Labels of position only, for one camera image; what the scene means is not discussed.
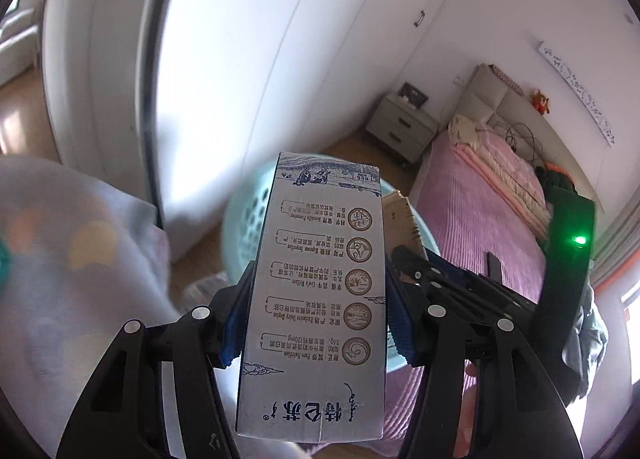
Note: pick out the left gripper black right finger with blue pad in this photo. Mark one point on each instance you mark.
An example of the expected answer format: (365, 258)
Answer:
(475, 340)

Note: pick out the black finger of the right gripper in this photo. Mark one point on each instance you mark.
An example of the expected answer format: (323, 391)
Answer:
(432, 270)

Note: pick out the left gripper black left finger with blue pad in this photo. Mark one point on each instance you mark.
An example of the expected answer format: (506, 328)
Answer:
(120, 412)

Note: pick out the white blue milk carton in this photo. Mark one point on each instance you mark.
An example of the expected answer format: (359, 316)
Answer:
(314, 362)

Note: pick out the black phone on bed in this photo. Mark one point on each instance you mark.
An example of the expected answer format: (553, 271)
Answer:
(494, 269)

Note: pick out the folded pink striped quilt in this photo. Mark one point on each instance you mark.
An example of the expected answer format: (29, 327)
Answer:
(512, 178)

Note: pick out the pink bed cover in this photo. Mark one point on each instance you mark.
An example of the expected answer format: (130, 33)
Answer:
(468, 219)

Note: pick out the red plush toy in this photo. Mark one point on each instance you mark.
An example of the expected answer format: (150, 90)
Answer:
(540, 102)

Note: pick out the beige padded headboard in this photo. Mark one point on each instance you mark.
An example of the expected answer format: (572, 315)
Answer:
(488, 99)

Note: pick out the pastel scallop pattern blanket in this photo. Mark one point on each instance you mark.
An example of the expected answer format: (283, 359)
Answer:
(79, 260)

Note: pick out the grey bedside nightstand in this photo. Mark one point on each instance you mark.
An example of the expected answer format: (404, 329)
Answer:
(402, 127)

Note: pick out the light blue laundry basket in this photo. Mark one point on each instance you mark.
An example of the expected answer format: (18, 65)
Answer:
(241, 229)

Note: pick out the white calligraphy wall banner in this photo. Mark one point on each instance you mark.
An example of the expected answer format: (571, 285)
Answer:
(584, 96)

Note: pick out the dark picture frame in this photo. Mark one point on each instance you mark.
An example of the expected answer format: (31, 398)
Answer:
(413, 95)

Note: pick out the white wardrobe with black handles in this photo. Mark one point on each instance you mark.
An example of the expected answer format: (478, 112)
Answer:
(176, 101)

